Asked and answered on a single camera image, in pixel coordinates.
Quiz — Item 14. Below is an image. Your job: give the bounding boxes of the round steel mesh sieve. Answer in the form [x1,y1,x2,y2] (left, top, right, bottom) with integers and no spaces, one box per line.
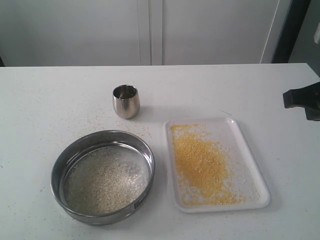
[50,130,156,226]

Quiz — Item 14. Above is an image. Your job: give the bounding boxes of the white square plastic tray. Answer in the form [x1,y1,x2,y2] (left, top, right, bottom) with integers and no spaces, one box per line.
[164,117,271,213]

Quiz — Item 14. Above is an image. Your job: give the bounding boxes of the pile of tan grain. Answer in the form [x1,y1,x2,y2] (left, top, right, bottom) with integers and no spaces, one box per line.
[64,146,149,216]

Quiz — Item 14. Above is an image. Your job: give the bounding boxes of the small yellow sieved grains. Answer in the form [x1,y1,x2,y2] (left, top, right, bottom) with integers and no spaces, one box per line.
[170,124,247,206]

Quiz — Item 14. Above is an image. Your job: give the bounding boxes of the white cabinet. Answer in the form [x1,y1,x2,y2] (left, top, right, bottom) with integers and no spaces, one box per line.
[0,0,291,67]

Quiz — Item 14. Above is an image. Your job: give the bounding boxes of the stainless steel cup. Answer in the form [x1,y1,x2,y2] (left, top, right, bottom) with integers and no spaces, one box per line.
[112,84,141,119]

